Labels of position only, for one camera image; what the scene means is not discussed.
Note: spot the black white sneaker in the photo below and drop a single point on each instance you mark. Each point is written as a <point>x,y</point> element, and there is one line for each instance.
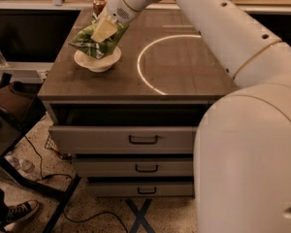
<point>20,212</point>

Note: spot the green jalapeno chip bag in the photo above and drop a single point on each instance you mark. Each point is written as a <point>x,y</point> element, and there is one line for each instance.
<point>83,42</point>

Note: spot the blue tape cross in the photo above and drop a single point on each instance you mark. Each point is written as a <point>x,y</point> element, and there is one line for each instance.
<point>140,216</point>

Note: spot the brown patterned drink can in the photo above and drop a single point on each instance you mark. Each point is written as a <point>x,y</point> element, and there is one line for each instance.
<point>98,6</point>

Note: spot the plastic bottle on floor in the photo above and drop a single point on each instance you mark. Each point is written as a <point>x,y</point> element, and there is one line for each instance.
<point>25,167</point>

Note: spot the grey three-drawer cabinet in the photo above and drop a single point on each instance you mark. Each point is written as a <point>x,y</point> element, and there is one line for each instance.
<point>166,76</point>

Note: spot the grey middle drawer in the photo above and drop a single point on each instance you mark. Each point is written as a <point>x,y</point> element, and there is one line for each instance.
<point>134,167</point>

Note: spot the grey bottom drawer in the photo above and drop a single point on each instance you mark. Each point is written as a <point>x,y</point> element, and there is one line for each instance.
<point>141,187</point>

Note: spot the white paper bowl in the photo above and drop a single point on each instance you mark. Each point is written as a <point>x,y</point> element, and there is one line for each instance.
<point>97,65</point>

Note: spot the grey drawer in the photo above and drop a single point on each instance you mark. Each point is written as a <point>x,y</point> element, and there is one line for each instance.
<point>134,167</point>
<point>141,187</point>
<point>123,139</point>

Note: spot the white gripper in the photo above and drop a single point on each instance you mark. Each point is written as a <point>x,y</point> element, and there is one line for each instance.
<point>116,8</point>

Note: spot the grey top drawer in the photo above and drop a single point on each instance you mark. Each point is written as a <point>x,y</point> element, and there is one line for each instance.
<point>123,139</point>

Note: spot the dark side table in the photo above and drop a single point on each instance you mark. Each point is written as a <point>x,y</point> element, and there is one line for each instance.
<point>10,135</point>

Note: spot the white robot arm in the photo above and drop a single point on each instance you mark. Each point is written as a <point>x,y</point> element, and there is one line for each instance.
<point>242,155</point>

